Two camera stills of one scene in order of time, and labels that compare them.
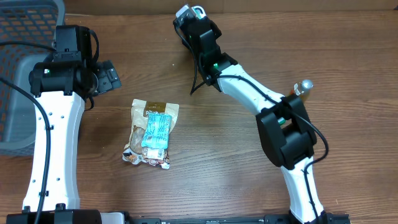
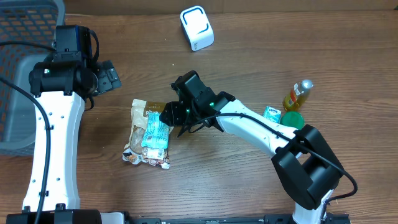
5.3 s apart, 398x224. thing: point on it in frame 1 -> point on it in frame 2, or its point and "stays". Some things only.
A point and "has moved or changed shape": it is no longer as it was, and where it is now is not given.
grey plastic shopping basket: (29, 21) stays
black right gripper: (218, 33) -> (175, 109)
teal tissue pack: (199, 11) has moved or changed shape
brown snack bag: (134, 152) stays
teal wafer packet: (157, 131) stays
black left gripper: (107, 76) stays
